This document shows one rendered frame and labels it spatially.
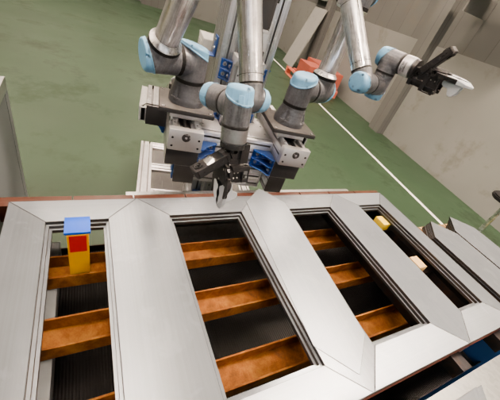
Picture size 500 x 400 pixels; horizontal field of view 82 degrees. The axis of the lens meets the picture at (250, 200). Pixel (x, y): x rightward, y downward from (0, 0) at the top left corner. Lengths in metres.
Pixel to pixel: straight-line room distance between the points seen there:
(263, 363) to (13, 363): 0.59
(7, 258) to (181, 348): 0.46
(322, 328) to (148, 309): 0.46
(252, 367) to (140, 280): 0.40
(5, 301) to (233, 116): 0.65
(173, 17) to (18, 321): 0.89
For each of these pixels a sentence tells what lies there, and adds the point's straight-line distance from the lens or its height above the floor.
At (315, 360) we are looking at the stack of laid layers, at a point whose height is 0.83.
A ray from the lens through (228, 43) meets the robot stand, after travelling 1.43.
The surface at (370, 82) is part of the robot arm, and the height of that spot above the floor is 1.35.
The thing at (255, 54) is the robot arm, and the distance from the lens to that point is 0.95.
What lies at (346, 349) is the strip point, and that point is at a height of 0.85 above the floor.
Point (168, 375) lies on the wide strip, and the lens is 0.71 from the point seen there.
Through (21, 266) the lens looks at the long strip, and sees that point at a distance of 0.88.
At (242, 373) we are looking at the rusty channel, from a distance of 0.93.
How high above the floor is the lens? 1.51
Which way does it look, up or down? 35 degrees down
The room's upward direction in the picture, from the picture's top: 21 degrees clockwise
